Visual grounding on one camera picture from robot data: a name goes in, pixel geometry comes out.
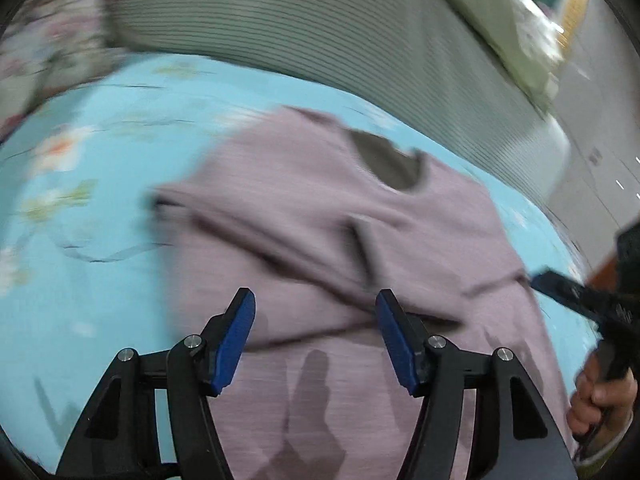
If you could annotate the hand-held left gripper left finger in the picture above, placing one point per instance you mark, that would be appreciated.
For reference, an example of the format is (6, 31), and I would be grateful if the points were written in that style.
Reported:
(232, 340)

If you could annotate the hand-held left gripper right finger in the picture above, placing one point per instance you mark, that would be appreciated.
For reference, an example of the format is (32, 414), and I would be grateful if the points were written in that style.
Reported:
(397, 340)

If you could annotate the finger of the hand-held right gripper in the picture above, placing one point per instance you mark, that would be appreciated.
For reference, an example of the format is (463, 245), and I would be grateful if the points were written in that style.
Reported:
(565, 292)

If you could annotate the purple knit sweater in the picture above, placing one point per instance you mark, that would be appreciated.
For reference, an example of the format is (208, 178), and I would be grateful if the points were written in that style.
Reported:
(310, 210)

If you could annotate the person's right hand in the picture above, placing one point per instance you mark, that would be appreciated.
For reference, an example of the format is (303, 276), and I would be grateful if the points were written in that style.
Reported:
(602, 400)

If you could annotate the blue floral bedsheet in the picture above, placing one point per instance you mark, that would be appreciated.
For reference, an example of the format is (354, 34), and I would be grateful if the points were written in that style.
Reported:
(100, 240)

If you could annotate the white wardrobe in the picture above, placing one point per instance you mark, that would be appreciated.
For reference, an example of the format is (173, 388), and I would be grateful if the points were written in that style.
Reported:
(600, 125)

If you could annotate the pale green pillow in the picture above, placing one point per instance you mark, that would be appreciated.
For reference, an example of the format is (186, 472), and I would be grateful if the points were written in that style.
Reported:
(505, 15)

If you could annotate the green striped pillow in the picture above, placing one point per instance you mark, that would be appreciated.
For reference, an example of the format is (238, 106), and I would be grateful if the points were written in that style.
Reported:
(310, 25)

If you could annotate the floral ruffled pillow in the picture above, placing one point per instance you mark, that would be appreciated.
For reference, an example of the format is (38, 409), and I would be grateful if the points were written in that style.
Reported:
(45, 55)

